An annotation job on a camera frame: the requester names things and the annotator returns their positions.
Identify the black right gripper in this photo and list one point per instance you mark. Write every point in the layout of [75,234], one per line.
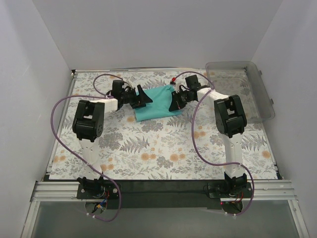
[178,100]

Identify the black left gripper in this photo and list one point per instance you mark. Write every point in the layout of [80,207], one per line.
[138,96]

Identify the teal t shirt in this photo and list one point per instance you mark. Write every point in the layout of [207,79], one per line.
[159,108]

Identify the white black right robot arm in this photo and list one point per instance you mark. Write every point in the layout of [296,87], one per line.
[230,122]

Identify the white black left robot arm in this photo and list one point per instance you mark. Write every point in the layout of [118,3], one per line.
[88,125]

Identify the floral patterned table mat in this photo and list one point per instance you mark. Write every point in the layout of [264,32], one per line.
[158,148]

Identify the clear plastic bin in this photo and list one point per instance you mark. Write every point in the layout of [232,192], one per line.
[243,78]

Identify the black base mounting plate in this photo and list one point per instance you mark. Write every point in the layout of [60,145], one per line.
[115,198]

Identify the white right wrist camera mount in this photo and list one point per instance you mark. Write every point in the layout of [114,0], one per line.
[175,84]

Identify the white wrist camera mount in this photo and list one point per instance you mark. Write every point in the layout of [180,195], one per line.
[129,87]
[175,84]

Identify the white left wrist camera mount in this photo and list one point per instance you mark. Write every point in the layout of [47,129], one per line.
[129,87]

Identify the aluminium frame rail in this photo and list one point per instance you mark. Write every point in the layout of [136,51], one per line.
[72,190]

